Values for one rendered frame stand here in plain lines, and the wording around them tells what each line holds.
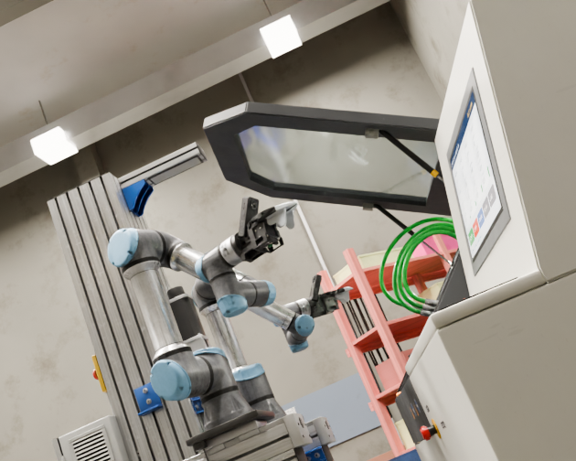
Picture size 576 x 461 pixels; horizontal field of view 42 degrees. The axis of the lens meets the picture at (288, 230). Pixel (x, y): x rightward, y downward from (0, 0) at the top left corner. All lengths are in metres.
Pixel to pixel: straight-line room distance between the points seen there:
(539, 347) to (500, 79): 0.53
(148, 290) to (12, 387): 9.44
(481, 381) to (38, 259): 10.62
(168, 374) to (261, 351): 8.14
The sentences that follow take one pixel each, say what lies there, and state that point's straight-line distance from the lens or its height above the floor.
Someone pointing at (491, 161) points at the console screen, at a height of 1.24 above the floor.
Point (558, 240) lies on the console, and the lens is 1.49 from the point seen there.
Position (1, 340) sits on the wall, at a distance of 11.82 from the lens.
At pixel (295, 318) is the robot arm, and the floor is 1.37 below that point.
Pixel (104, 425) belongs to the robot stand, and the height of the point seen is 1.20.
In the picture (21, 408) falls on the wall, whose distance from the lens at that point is 11.54.
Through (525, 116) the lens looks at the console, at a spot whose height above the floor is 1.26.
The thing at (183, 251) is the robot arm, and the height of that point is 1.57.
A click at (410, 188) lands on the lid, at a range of 2.78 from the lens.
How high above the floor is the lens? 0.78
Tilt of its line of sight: 18 degrees up
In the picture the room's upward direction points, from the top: 23 degrees counter-clockwise
